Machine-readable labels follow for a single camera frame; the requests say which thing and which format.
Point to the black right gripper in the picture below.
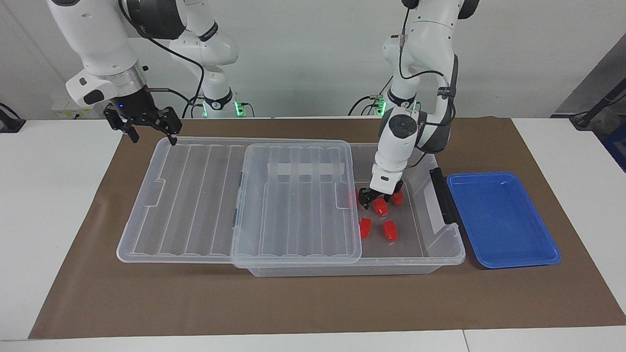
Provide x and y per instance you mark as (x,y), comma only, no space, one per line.
(132,107)

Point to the white wall power strip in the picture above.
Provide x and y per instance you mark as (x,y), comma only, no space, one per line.
(66,110)

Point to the blue plastic tray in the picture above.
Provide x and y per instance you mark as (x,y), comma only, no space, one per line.
(503,225)

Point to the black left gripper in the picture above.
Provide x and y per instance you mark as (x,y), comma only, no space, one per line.
(379,194)

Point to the brown table mat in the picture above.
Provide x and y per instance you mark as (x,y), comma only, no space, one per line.
(293,303)

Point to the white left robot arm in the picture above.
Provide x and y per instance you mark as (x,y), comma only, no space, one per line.
(425,39)

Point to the black tripod stand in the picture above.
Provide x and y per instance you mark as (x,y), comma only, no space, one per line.
(601,102)

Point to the red block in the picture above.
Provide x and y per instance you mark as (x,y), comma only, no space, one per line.
(390,230)
(366,228)
(353,198)
(381,208)
(398,199)

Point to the blue crate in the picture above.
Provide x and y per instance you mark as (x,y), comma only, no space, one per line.
(617,146)

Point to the black box latch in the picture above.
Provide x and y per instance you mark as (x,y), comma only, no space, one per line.
(442,195)
(237,220)

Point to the clear plastic storage box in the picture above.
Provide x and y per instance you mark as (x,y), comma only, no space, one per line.
(411,249)

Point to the clear ribbed plastic lid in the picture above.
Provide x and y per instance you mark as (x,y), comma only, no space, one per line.
(186,205)

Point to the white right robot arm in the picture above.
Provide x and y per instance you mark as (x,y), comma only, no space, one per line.
(93,39)

